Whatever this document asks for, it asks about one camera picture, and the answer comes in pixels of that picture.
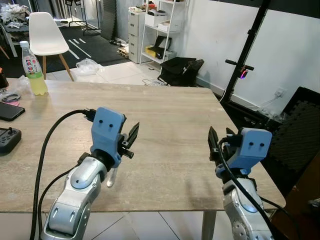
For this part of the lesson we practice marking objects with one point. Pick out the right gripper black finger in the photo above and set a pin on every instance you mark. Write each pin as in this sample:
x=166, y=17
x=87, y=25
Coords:
x=213, y=145

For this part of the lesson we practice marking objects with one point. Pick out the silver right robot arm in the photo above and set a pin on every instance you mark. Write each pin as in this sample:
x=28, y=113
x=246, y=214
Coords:
x=240, y=215

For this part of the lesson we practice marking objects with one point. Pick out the light wooden table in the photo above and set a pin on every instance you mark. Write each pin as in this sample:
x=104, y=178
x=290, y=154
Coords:
x=170, y=130

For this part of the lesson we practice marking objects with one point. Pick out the black foam mat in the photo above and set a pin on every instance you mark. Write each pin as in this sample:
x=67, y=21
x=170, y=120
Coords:
x=295, y=135

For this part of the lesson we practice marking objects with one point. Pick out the clear plastic bag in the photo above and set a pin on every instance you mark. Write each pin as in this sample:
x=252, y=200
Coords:
x=89, y=66

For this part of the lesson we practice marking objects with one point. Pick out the black bag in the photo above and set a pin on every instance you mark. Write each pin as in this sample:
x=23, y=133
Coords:
x=180, y=70

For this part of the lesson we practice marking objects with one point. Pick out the white drawer cabinet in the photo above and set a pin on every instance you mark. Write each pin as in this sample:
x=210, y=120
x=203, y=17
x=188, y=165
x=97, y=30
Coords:
x=136, y=35

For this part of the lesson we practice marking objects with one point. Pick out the dark brown wooden table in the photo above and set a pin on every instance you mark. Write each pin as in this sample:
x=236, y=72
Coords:
x=305, y=210

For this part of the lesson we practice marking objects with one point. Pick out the black stand with coloured light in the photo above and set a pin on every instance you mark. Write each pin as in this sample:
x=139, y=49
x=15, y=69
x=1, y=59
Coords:
x=250, y=40

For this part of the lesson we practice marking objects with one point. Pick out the plastic bottle with yellow drink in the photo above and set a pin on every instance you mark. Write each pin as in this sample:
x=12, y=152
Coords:
x=35, y=75

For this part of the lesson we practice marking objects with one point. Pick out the black controller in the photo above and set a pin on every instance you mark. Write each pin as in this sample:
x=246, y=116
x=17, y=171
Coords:
x=9, y=140

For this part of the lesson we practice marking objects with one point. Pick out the black phone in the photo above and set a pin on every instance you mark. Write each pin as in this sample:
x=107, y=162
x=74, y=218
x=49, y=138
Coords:
x=10, y=111

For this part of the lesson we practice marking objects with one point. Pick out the white shelf rack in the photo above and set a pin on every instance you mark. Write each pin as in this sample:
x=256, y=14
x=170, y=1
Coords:
x=174, y=25

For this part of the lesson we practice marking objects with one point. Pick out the white chair with wooden legs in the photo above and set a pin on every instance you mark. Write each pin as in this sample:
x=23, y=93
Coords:
x=46, y=35

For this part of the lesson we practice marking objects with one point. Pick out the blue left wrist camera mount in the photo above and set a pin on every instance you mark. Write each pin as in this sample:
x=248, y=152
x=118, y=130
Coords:
x=107, y=132

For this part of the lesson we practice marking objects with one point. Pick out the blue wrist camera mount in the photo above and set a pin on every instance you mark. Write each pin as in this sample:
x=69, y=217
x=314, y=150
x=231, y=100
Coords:
x=107, y=132
x=252, y=147

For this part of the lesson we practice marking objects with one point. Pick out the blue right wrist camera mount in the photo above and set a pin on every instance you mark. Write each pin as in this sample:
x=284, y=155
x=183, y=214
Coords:
x=252, y=147

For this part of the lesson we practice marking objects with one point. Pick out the white wall socket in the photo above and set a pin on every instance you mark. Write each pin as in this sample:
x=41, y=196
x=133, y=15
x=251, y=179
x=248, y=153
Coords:
x=280, y=92

